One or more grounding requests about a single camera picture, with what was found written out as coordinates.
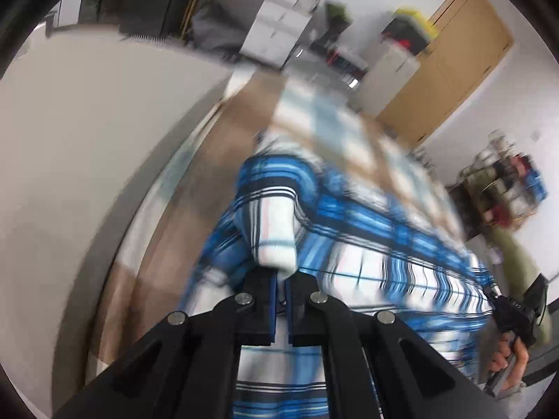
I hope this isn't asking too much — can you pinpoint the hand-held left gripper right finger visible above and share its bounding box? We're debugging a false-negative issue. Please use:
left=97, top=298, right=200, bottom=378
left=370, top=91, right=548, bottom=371
left=285, top=273, right=509, bottom=419

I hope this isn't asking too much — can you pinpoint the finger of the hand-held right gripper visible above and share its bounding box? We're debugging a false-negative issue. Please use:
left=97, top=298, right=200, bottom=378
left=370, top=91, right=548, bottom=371
left=480, top=285, right=507, bottom=310

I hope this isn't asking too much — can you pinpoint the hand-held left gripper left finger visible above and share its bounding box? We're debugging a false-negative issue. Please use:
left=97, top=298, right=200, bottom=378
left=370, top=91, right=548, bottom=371
left=52, top=268, right=280, bottom=419

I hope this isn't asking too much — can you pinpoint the blue plaid shirt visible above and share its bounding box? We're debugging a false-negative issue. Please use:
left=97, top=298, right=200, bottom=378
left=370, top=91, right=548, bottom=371
left=181, top=146, right=499, bottom=419

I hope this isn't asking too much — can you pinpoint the person's right hand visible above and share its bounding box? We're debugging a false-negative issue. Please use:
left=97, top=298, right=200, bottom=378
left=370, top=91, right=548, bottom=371
left=489, top=336, right=531, bottom=391

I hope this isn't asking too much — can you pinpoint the olive green pillow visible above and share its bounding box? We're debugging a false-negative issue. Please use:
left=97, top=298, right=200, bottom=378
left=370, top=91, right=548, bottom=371
left=485, top=225, right=552, bottom=345

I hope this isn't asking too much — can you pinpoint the wooden shoe rack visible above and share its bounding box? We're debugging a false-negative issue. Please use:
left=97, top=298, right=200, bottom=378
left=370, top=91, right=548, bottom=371
left=454, top=131, right=549, bottom=241

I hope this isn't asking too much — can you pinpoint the group of assorted shoes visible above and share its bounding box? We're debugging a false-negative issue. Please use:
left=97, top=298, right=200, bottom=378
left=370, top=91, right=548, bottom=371
left=467, top=133, right=549, bottom=228

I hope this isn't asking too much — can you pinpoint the brown white checkered bedsheet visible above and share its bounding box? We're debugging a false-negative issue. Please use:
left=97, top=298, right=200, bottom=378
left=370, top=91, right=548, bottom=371
left=87, top=74, right=464, bottom=376

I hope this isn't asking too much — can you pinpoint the wooden door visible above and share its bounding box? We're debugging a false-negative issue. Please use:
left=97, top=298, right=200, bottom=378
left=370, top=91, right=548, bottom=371
left=376, top=0, right=514, bottom=145

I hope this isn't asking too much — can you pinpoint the silver suitcase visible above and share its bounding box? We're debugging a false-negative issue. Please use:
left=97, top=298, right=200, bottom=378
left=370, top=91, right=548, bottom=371
left=284, top=59, right=368, bottom=92

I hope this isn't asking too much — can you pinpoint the white cabinet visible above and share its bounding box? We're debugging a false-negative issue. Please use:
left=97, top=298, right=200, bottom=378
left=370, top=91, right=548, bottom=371
left=358, top=44, right=420, bottom=118

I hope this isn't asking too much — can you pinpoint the grey blanket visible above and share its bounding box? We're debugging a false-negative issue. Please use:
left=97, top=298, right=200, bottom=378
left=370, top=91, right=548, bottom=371
left=0, top=26, right=232, bottom=367

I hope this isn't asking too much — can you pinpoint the black box with red print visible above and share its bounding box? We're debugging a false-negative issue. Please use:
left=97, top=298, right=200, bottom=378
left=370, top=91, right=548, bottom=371
left=312, top=30, right=368, bottom=71

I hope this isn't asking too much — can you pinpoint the black shoe box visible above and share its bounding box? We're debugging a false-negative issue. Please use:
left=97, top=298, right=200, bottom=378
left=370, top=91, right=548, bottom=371
left=382, top=17, right=431, bottom=53

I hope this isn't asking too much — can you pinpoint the white drawer unit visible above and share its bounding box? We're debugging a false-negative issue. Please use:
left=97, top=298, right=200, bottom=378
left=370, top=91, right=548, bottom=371
left=240, top=0, right=313, bottom=68

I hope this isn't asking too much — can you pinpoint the yellow shoe box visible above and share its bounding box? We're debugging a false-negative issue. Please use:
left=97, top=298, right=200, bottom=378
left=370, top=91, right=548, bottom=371
left=395, top=6, right=440, bottom=38

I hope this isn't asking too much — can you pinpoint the dark grey cloth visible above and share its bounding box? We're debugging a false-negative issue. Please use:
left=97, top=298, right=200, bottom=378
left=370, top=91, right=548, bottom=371
left=190, top=2, right=258, bottom=53

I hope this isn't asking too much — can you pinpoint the dark wrapped flower bouquet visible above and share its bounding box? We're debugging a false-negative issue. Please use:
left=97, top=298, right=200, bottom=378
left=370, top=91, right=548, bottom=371
left=325, top=2, right=350, bottom=22

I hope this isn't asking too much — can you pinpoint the black refrigerator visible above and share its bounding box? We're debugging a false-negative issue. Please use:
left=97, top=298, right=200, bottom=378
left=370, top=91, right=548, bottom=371
left=120, top=0, right=193, bottom=38

